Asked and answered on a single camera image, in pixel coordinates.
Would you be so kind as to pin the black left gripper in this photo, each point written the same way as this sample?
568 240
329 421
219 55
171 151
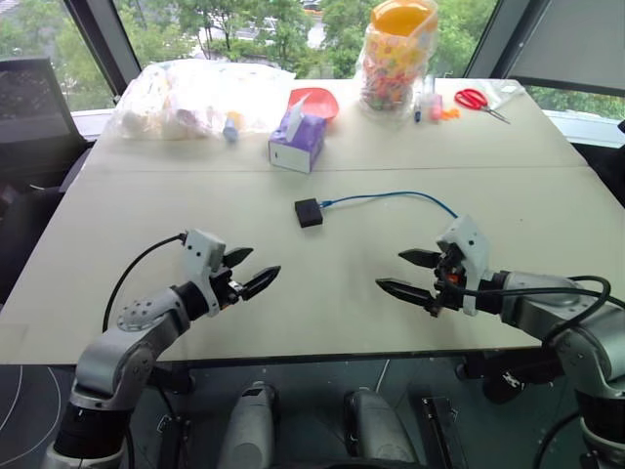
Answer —
227 288

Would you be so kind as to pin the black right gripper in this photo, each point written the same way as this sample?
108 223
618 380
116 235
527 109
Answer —
445 285

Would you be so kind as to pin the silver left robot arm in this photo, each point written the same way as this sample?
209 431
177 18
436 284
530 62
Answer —
128 342

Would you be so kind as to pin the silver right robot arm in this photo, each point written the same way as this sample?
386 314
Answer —
557 312

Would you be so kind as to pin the small black box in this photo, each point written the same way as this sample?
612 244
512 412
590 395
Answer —
308 213

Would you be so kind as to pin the purple tissue box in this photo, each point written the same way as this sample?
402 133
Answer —
299 141

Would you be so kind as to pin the black table clamp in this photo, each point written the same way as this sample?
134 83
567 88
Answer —
508 373

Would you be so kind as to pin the black flat floor device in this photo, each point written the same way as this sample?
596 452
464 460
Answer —
442 430

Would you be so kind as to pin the grey rounded robot leg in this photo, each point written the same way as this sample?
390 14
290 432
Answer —
254 430
376 430

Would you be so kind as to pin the orange small clip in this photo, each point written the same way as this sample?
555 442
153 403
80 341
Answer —
451 115

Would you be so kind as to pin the blue pen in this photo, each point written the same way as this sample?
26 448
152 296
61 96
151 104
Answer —
418 110

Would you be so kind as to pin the pink marker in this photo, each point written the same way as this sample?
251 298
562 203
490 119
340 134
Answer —
434 108

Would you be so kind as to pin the clear plastic bag of items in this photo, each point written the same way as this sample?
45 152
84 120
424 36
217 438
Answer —
195 102

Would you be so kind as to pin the red plastic bowl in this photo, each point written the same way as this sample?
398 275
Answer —
320 102

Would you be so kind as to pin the clear flat plastic bag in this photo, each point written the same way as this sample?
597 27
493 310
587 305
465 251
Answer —
503 93

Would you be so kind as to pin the bagged jar with yellow lid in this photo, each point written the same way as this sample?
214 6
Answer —
396 58

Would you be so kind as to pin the black office chair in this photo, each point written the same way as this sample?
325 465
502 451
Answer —
34 127

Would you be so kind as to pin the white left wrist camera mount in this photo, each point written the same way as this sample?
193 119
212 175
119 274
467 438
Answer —
206 264

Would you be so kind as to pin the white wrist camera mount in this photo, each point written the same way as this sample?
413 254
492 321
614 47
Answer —
469 254
206 264

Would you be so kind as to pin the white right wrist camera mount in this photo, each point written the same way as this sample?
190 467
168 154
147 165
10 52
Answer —
469 254

